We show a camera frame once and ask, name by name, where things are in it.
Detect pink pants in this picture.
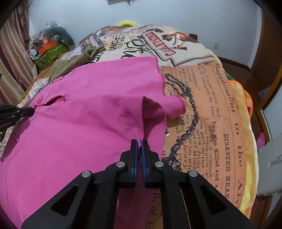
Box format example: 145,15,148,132
1,57,185,228

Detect striped curtain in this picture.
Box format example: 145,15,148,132
1,1,37,105

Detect green storage box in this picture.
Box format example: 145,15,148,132
32,43,69,70

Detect olive green pants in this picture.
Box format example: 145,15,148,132
48,43,106,83

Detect orange box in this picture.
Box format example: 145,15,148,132
38,41,56,56

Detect newspaper print blanket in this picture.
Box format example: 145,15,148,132
0,24,250,229

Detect grey plush toy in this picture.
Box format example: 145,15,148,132
43,26,75,46

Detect white appliance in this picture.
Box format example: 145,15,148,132
257,134,282,196

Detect yellow plush pillow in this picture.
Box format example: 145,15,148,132
118,20,137,27

